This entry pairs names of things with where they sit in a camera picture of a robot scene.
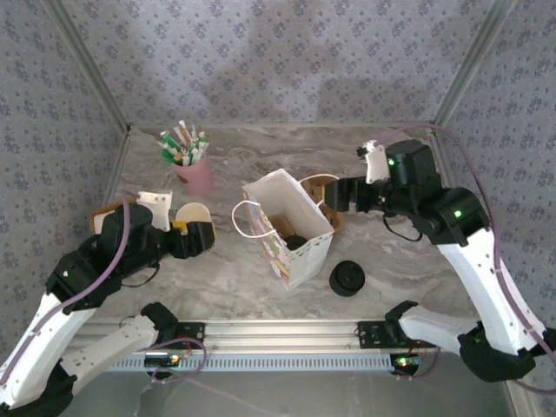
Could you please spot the paper cup stack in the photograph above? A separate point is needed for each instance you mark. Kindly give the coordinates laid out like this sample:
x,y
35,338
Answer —
x,y
193,213

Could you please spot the black cup lid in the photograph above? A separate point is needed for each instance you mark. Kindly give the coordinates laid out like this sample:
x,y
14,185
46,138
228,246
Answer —
x,y
295,242

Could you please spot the brown pulp cup carrier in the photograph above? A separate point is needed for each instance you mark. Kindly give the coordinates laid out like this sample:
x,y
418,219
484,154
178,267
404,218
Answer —
x,y
336,219
282,225

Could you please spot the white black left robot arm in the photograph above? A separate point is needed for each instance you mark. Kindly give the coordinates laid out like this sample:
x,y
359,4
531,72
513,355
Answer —
x,y
43,330

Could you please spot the white napkin stack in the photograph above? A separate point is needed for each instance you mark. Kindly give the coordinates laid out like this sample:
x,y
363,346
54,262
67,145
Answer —
x,y
101,221

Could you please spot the brown cardboard napkin tray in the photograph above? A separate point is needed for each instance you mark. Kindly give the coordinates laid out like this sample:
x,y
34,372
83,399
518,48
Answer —
x,y
97,208

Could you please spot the pink cup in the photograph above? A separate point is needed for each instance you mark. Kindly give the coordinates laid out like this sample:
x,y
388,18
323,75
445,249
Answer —
x,y
197,178

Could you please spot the black lid stack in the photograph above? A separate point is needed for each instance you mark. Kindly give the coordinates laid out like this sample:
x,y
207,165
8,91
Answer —
x,y
346,278

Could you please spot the green white sachet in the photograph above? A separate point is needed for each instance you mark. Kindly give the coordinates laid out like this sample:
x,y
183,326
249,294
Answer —
x,y
166,138
168,154
200,145

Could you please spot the white brown sachet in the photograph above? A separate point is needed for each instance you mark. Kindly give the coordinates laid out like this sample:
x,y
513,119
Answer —
x,y
202,131
182,130

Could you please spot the small circuit board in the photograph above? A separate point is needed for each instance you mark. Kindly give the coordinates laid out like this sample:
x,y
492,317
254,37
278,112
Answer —
x,y
406,361
163,360

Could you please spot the aluminium side rail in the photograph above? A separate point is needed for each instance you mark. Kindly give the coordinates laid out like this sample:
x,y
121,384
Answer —
x,y
438,140
121,150

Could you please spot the black left mount plate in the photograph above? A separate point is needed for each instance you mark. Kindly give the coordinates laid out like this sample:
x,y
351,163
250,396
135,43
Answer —
x,y
191,332

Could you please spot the black mount plate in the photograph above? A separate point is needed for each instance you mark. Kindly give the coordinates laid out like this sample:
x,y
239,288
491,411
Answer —
x,y
191,332
371,334

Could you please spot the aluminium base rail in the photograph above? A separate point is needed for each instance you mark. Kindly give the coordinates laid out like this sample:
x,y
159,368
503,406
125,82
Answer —
x,y
282,334

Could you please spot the aluminium frame post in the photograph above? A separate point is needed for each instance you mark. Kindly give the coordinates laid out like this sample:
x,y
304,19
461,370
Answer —
x,y
469,65
93,65

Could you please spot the black right mount plate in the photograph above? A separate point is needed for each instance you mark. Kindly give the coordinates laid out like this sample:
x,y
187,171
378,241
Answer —
x,y
371,334

